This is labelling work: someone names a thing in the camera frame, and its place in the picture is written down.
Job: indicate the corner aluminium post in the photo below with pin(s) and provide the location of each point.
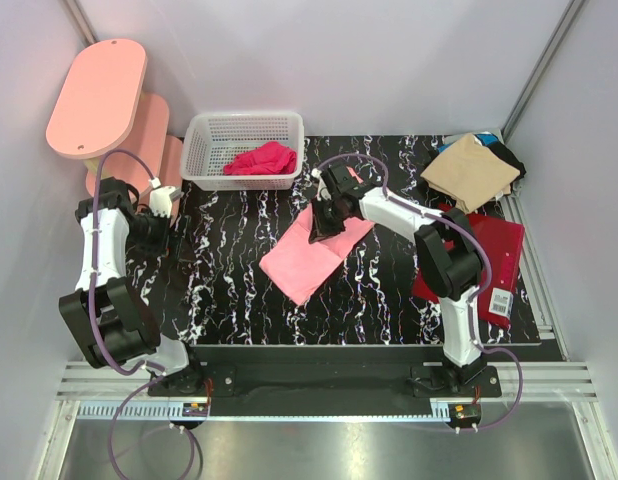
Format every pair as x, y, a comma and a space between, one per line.
567, 20
79, 20

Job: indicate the right corner aluminium post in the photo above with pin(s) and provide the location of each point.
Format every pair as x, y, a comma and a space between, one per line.
567, 20

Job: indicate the red plastic folding board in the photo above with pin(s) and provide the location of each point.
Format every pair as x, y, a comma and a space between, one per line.
503, 243

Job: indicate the magenta t shirt in basket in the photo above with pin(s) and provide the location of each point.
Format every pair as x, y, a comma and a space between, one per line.
271, 158

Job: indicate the left corner aluminium post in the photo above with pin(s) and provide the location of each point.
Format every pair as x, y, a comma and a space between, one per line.
79, 20

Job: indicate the black folded garment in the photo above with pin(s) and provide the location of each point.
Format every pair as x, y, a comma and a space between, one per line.
507, 156

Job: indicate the white plastic laundry basket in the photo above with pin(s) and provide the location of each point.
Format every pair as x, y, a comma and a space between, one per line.
213, 140

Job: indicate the beige folded t shirt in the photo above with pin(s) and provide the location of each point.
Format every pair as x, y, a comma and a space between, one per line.
470, 173

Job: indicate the blue folded garment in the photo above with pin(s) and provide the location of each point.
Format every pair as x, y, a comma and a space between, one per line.
484, 138

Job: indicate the pink three tier shelf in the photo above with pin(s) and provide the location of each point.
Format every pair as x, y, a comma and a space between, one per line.
103, 106

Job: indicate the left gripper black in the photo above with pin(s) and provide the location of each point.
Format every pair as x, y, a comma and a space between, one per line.
175, 242

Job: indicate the aluminium frame rail front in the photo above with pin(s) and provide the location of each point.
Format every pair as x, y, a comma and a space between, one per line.
98, 394

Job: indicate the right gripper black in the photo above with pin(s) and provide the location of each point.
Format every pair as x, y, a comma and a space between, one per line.
320, 229

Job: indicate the light pink t shirt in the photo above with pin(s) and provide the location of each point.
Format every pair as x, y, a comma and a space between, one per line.
298, 268

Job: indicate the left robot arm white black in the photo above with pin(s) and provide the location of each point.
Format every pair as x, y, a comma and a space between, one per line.
107, 317

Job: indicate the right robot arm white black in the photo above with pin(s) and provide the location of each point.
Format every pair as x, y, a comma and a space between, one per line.
450, 259

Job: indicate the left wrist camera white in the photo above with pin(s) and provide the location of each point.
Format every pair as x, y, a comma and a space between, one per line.
164, 199

